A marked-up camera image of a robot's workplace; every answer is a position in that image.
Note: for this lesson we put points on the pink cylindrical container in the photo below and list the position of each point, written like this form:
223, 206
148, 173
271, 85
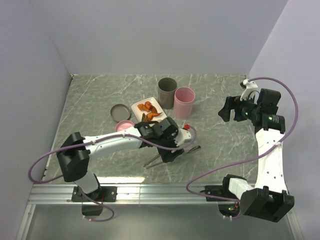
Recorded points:
184, 98

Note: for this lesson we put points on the grey cylindrical container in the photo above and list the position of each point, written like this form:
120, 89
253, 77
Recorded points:
166, 92

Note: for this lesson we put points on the metal tongs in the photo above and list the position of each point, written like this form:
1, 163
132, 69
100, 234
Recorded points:
149, 165

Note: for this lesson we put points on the fried chicken piece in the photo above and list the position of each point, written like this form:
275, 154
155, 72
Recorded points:
147, 107

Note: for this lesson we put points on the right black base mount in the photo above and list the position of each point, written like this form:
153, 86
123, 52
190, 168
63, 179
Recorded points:
218, 190

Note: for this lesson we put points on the roasted chicken wing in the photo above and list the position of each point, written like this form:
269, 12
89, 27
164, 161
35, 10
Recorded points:
146, 118

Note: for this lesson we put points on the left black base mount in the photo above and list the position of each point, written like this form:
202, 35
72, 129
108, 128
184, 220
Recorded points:
103, 194

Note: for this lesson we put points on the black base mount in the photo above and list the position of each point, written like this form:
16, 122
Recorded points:
218, 190
103, 194

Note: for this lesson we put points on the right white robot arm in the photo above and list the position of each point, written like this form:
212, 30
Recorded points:
268, 199

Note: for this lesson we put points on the pink round lid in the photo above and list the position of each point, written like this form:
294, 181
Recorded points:
123, 125

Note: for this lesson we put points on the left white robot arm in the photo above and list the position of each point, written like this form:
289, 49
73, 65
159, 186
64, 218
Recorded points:
77, 151

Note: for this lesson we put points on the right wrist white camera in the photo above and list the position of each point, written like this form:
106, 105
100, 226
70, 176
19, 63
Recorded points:
249, 90

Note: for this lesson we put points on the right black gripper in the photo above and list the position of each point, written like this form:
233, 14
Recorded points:
231, 103

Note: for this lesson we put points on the wrist white camera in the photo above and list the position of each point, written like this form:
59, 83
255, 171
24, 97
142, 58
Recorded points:
249, 90
186, 136

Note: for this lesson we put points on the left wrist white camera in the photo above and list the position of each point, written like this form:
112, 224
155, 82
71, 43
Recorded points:
186, 136

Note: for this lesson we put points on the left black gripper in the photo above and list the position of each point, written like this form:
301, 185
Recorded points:
167, 155

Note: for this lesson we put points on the white rectangular plate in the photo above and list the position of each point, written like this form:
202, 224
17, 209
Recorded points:
138, 114

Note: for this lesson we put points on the aluminium rail frame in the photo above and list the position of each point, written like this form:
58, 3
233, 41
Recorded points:
144, 212

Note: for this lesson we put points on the grey round lid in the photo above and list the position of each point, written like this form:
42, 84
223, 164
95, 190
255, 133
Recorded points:
120, 112

